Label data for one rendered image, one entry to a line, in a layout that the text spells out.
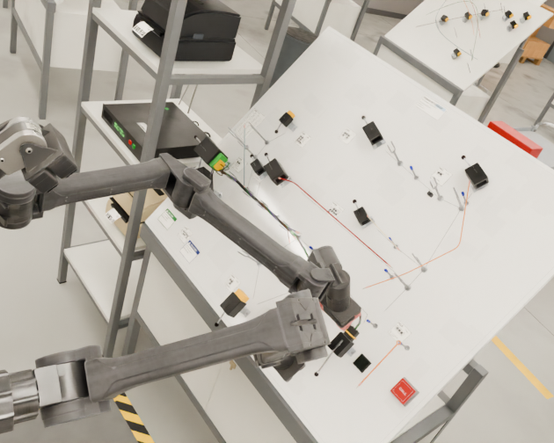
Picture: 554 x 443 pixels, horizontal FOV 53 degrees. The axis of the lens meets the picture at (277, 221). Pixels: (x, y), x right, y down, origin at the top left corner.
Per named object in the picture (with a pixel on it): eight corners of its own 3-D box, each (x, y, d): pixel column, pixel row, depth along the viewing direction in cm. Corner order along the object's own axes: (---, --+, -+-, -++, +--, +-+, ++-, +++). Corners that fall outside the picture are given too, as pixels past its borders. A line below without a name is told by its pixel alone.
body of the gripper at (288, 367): (282, 336, 144) (273, 327, 138) (307, 366, 138) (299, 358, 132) (263, 353, 143) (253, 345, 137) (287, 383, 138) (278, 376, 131)
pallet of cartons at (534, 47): (504, 61, 1082) (534, 7, 1025) (475, 43, 1132) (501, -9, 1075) (539, 65, 1150) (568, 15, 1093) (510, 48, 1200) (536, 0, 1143)
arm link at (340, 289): (331, 290, 127) (354, 281, 128) (319, 266, 131) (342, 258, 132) (331, 306, 132) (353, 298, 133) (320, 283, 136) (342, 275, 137)
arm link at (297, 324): (309, 280, 81) (329, 350, 78) (317, 291, 94) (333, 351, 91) (23, 361, 84) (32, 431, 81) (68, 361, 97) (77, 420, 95)
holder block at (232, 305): (221, 324, 186) (206, 319, 177) (246, 298, 185) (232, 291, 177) (229, 334, 183) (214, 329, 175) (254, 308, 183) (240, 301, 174)
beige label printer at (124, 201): (128, 243, 234) (135, 206, 224) (103, 214, 245) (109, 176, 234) (187, 228, 255) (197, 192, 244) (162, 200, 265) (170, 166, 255)
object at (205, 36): (163, 63, 191) (174, 7, 180) (129, 34, 203) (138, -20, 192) (232, 63, 211) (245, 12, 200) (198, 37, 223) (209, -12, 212)
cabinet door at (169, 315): (204, 410, 211) (230, 341, 190) (136, 311, 240) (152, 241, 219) (208, 409, 213) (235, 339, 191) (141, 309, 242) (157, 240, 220)
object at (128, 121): (140, 165, 210) (142, 149, 207) (99, 118, 229) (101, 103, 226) (212, 156, 232) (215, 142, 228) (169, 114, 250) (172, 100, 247)
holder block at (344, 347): (331, 347, 162) (326, 345, 159) (345, 333, 162) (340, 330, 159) (341, 358, 160) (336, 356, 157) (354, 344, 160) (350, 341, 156)
